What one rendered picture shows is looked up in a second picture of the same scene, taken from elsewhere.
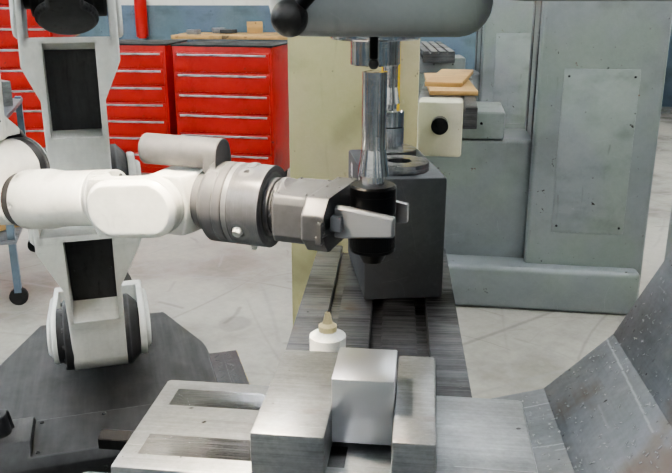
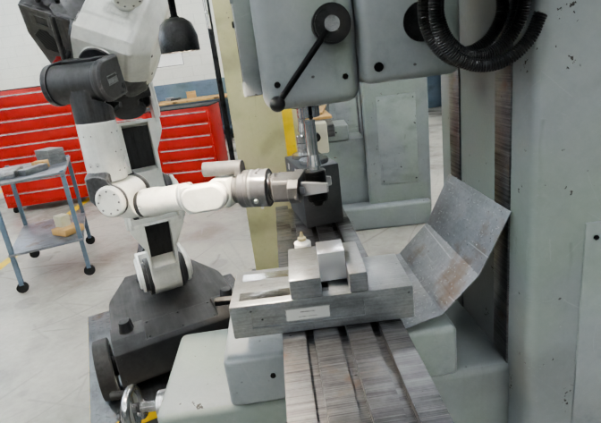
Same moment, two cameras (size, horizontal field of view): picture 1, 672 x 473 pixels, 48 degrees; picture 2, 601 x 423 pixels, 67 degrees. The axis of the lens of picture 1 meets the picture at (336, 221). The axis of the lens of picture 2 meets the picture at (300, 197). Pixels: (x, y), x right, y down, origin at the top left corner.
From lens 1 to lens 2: 0.26 m
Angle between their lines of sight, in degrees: 6
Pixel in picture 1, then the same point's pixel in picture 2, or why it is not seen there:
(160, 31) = not seen: hidden behind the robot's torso
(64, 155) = not seen: hidden behind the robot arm
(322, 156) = (257, 163)
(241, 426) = (278, 283)
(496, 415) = (385, 260)
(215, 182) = (242, 180)
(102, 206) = (190, 199)
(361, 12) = (305, 97)
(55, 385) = (145, 304)
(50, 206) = (160, 204)
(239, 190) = (254, 181)
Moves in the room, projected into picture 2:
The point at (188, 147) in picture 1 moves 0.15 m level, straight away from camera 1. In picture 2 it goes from (226, 165) to (215, 156)
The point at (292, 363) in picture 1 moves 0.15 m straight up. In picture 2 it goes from (294, 253) to (285, 185)
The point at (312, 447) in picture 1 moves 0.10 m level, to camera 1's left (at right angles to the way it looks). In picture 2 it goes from (316, 282) to (262, 291)
